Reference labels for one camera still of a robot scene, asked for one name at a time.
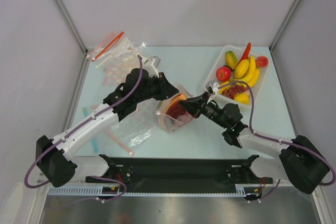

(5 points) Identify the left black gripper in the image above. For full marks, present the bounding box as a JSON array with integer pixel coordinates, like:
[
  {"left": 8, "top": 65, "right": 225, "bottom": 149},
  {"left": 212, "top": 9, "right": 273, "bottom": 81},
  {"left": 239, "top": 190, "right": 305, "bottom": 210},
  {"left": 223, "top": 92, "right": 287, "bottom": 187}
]
[{"left": 134, "top": 72, "right": 179, "bottom": 103}]

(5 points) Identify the large red meat slab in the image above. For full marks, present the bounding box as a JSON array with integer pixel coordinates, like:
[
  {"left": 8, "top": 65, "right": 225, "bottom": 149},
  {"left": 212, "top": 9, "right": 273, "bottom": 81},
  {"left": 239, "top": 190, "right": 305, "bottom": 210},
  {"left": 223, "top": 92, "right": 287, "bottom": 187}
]
[{"left": 164, "top": 93, "right": 192, "bottom": 127}]

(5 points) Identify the clear pink-zip bag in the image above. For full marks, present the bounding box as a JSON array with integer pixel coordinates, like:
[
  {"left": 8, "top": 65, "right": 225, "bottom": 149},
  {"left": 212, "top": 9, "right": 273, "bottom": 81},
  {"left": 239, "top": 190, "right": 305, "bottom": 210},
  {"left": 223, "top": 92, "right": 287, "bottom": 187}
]
[{"left": 155, "top": 83, "right": 193, "bottom": 132}]

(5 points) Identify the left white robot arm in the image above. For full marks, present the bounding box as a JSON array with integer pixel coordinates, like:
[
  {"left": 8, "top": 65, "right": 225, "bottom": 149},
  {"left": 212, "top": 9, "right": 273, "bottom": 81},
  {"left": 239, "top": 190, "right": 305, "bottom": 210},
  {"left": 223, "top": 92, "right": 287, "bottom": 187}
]
[{"left": 36, "top": 68, "right": 179, "bottom": 187}]

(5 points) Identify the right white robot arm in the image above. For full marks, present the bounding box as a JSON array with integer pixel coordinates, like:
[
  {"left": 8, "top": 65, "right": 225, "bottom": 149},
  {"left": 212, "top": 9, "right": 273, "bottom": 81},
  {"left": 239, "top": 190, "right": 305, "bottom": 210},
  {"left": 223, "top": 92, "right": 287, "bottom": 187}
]
[{"left": 179, "top": 92, "right": 335, "bottom": 194}]

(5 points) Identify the clear bag near front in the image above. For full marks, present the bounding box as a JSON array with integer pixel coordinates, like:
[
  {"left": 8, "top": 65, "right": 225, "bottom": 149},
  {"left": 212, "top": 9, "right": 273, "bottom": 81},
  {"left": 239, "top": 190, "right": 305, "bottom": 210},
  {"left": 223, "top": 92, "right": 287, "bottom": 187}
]
[{"left": 104, "top": 100, "right": 157, "bottom": 156}]

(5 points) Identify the pile of dotted zip bags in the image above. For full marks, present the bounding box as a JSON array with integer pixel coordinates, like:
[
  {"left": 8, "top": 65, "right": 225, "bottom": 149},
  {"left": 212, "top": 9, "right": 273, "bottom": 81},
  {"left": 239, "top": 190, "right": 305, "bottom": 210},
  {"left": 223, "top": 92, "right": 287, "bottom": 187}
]
[{"left": 86, "top": 31, "right": 147, "bottom": 87}]

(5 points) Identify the white plastic fruit basket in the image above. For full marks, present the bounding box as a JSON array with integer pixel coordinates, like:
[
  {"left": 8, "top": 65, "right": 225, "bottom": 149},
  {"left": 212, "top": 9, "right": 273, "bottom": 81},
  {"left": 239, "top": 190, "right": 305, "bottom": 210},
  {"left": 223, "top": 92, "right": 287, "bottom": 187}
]
[{"left": 204, "top": 45, "right": 268, "bottom": 109}]

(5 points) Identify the purple grape bunch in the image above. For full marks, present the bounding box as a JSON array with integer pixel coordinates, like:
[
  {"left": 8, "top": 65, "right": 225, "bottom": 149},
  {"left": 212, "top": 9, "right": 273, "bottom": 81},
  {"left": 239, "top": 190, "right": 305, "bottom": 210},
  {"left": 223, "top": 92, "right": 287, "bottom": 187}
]
[{"left": 221, "top": 84, "right": 248, "bottom": 100}]

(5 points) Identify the red apple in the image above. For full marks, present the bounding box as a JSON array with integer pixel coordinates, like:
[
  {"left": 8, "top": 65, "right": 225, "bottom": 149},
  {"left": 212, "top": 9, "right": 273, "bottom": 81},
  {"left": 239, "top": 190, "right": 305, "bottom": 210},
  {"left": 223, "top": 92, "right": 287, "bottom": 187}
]
[{"left": 216, "top": 66, "right": 232, "bottom": 82}]

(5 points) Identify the yellow lemon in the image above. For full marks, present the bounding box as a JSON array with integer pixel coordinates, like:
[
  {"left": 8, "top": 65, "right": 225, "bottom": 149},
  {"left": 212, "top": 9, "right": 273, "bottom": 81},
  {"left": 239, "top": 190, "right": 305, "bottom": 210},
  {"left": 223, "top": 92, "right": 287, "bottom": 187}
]
[
  {"left": 234, "top": 93, "right": 249, "bottom": 105},
  {"left": 234, "top": 59, "right": 249, "bottom": 79}
]

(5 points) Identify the green orange papaya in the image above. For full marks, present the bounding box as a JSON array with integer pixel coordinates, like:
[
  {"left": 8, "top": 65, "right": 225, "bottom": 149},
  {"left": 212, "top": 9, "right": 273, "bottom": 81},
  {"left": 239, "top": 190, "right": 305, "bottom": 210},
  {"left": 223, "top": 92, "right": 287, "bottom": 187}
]
[{"left": 225, "top": 51, "right": 238, "bottom": 70}]

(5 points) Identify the yellow banana bunch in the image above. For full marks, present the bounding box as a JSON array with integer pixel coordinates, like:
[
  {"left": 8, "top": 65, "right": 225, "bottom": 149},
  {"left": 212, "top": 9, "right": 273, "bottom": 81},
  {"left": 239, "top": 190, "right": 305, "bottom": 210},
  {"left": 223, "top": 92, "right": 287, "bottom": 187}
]
[{"left": 232, "top": 56, "right": 260, "bottom": 87}]

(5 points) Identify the red chili pepper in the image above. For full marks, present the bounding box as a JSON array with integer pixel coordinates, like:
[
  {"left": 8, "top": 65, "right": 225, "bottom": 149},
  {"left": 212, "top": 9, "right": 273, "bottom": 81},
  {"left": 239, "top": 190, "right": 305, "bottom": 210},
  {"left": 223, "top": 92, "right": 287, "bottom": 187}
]
[{"left": 239, "top": 42, "right": 251, "bottom": 63}]

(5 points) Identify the small peach at back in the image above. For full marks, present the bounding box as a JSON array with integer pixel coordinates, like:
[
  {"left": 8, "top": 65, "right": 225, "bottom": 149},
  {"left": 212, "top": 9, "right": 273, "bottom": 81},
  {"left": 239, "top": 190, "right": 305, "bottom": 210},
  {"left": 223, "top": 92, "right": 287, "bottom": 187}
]
[{"left": 255, "top": 56, "right": 269, "bottom": 68}]

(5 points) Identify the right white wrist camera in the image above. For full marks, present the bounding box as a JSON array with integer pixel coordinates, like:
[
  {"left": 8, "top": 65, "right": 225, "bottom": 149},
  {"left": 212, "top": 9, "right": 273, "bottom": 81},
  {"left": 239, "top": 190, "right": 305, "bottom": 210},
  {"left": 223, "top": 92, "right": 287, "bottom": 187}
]
[{"left": 206, "top": 82, "right": 220, "bottom": 104}]

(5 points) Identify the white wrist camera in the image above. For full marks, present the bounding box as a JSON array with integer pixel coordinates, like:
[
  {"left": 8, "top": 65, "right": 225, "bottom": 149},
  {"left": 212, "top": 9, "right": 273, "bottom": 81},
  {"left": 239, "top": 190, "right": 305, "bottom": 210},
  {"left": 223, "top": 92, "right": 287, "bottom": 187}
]
[
  {"left": 206, "top": 82, "right": 220, "bottom": 104},
  {"left": 142, "top": 56, "right": 161, "bottom": 77}
]

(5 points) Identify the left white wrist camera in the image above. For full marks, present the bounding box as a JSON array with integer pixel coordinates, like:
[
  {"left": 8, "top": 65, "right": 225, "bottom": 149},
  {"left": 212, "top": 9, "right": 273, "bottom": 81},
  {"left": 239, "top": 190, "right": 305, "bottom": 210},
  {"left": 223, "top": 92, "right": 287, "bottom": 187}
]
[{"left": 142, "top": 56, "right": 161, "bottom": 77}]

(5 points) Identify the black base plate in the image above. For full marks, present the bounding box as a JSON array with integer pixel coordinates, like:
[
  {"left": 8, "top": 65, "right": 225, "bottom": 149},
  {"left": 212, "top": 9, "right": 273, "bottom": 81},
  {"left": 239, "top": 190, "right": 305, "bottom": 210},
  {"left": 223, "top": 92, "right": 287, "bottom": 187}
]
[{"left": 101, "top": 155, "right": 275, "bottom": 192}]

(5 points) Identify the grey cable duct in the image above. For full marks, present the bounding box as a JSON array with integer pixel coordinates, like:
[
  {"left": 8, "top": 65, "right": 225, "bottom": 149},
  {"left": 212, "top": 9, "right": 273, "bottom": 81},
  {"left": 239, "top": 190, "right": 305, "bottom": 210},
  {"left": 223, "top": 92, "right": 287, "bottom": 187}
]
[{"left": 48, "top": 184, "right": 261, "bottom": 198}]

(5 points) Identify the left aluminium frame post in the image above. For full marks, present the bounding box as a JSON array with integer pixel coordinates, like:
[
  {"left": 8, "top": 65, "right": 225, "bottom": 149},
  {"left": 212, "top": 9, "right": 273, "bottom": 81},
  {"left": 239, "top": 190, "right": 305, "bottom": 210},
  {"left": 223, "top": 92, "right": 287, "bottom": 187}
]
[{"left": 52, "top": 0, "right": 88, "bottom": 55}]

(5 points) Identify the aluminium frame post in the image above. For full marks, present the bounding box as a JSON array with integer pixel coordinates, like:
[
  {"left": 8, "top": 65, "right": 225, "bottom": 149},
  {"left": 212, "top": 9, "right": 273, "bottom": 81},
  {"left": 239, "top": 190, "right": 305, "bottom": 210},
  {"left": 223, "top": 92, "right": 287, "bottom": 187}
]
[
  {"left": 269, "top": 0, "right": 302, "bottom": 53},
  {"left": 52, "top": 0, "right": 88, "bottom": 55}
]

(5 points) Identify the right aluminium frame post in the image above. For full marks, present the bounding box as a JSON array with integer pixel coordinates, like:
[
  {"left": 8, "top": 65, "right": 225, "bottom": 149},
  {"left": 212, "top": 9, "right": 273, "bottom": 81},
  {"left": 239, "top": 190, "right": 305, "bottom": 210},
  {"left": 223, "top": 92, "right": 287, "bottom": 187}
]
[{"left": 269, "top": 0, "right": 302, "bottom": 53}]

